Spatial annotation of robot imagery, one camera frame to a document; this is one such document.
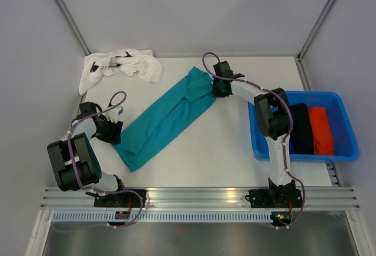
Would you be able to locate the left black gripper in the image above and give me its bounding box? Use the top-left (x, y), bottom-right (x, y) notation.
top-left (93, 116), bottom-right (123, 146)

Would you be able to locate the teal t-shirt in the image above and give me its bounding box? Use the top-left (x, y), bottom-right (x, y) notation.
top-left (113, 67), bottom-right (216, 172)

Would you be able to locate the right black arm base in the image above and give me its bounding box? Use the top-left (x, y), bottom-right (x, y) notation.
top-left (244, 189), bottom-right (303, 208)

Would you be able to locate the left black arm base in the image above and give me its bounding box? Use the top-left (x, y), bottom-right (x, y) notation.
top-left (94, 189), bottom-right (147, 208)

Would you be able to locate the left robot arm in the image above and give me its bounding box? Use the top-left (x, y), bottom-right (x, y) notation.
top-left (47, 102), bottom-right (128, 207)

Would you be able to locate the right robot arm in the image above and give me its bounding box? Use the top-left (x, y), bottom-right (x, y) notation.
top-left (212, 61), bottom-right (293, 206)

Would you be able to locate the white t-shirt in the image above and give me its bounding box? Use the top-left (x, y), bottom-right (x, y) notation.
top-left (78, 48), bottom-right (164, 95)

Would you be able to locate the rolled black t-shirt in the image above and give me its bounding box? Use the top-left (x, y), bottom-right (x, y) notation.
top-left (291, 103), bottom-right (314, 155)

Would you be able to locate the rolled orange t-shirt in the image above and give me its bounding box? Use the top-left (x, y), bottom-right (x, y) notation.
top-left (308, 106), bottom-right (334, 156)

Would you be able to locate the blue plastic bin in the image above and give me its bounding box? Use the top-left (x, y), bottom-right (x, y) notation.
top-left (248, 91), bottom-right (359, 162)

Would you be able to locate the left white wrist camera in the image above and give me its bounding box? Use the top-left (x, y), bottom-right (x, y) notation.
top-left (105, 106), bottom-right (123, 123)

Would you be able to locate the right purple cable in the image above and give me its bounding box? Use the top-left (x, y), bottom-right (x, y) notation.
top-left (202, 52), bottom-right (306, 230)

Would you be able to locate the purple cable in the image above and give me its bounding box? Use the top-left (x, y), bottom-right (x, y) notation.
top-left (202, 52), bottom-right (306, 230)
top-left (52, 91), bottom-right (145, 233)

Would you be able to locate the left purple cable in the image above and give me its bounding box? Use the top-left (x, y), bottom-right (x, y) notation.
top-left (52, 91), bottom-right (145, 233)

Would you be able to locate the aluminium mounting rail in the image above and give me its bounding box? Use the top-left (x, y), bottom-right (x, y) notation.
top-left (39, 187), bottom-right (360, 211)

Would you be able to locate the white slotted cable duct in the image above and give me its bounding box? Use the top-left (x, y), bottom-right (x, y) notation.
top-left (53, 210), bottom-right (272, 223)

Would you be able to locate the left aluminium frame post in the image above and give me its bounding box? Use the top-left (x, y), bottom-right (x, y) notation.
top-left (53, 0), bottom-right (91, 56)

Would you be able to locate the aluminium frame post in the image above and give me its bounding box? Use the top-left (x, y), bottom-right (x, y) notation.
top-left (53, 0), bottom-right (91, 56)
top-left (297, 0), bottom-right (337, 62)

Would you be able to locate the right aluminium frame post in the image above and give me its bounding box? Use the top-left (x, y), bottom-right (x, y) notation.
top-left (297, 0), bottom-right (337, 62)

